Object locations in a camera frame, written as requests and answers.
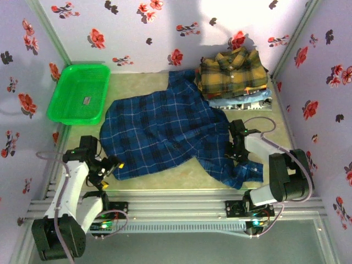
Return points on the blue plaid long sleeve shirt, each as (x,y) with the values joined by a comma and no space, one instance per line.
(165,129)

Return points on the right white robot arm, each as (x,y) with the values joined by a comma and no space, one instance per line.
(258,144)

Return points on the grey printed folded shirt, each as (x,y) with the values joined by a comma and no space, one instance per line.
(247,105)

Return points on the light blue folded shirt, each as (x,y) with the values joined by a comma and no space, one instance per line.
(247,97)

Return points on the dark folded shirt orange print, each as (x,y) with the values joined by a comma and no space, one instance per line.
(220,94)

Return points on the yellow plaid folded shirt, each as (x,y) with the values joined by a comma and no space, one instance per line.
(233,71)

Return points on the green plastic basket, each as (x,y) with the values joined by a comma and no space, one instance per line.
(77,88)

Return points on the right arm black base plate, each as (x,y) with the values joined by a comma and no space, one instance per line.
(233,209)

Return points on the aluminium rail base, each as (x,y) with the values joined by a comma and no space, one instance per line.
(176,203)

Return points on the aluminium corner post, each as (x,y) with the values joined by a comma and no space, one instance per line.
(297,35)
(49,27)

